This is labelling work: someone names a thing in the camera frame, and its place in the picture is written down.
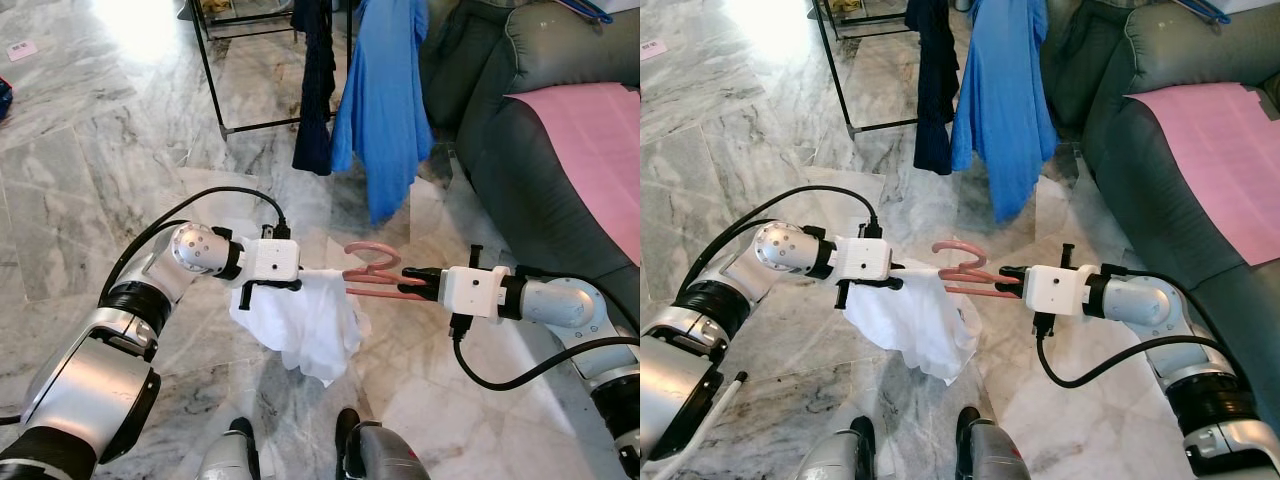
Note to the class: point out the green sofa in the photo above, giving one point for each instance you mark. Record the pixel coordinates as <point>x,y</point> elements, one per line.
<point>1150,200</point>
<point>540,200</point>

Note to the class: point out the blue garment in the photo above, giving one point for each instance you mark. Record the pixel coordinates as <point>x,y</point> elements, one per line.
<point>1005,100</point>
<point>385,100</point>

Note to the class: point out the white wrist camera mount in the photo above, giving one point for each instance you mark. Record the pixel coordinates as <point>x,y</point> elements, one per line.
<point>475,290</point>
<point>865,260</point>
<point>1060,290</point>
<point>270,260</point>

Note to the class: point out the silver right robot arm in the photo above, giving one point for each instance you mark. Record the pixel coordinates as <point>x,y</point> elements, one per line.
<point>560,300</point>
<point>1150,300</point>

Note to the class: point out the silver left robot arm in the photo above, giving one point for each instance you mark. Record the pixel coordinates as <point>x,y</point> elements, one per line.
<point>90,390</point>
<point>680,380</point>

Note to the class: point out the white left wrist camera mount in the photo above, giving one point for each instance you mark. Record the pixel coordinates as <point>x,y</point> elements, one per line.
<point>865,260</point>
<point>270,260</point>

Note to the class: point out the pink sheet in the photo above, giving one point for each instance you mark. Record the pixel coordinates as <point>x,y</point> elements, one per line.
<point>1210,160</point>
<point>590,150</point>

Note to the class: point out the robot right leg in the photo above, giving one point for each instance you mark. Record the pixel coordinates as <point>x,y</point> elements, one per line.
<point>385,455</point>
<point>995,455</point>

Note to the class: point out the pink card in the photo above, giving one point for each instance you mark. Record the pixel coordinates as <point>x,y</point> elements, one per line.
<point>22,50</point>
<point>653,48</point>

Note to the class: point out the navy garment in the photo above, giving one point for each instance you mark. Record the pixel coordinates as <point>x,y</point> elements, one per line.
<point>935,100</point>
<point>315,100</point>

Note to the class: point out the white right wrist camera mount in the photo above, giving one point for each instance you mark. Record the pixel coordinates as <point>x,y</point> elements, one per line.
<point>475,290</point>
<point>1060,290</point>

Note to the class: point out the black drying rack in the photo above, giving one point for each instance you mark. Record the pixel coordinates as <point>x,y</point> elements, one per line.
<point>260,127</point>
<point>880,126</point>

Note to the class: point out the white shirt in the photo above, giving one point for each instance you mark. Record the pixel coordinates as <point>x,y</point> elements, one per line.
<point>920,330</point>
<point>310,330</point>

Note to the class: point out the blue clothes hanger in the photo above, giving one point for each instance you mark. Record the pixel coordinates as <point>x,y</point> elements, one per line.
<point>595,10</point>
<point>1205,10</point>

